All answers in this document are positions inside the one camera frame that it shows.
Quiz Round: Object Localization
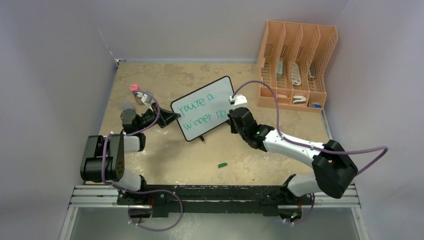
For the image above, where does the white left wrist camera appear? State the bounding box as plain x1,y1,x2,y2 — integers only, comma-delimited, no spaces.
136,92,153,106

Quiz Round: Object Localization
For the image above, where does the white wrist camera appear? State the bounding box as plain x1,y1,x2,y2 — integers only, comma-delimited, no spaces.
228,94,248,110
136,92,153,106

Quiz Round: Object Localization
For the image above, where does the green marker cap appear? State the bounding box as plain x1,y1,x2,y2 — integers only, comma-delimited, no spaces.
218,162,228,168

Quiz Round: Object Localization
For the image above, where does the white whiteboard black frame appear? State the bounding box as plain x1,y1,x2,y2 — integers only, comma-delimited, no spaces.
170,76,234,142

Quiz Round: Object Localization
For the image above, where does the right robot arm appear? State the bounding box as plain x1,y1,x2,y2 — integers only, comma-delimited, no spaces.
228,107,358,204

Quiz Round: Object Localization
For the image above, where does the peach plastic file organizer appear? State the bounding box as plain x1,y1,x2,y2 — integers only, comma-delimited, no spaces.
256,20,339,113

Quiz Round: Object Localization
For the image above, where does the clear plastic clip jar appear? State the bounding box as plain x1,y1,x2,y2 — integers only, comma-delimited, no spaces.
121,101,135,111

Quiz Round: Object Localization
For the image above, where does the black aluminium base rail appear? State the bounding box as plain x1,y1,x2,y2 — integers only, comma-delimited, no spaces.
70,184,361,220

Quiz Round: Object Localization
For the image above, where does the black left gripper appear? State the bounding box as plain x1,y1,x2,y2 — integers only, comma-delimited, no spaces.
136,102,180,133

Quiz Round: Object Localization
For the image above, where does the white perforated object in organizer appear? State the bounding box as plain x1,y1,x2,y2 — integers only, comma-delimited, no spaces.
291,62,302,87

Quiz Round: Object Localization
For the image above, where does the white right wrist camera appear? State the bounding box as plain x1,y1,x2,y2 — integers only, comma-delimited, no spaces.
228,94,248,110

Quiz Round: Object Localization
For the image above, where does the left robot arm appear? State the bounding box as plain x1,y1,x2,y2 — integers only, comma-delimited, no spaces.
79,103,181,205

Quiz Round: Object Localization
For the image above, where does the white stapler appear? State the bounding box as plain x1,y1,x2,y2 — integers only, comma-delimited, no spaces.
292,95,307,105

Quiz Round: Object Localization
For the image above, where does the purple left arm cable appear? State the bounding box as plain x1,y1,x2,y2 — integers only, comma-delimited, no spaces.
100,90,184,233

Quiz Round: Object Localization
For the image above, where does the pink lid crayon bottle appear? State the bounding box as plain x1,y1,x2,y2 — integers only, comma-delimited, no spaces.
130,83,144,105

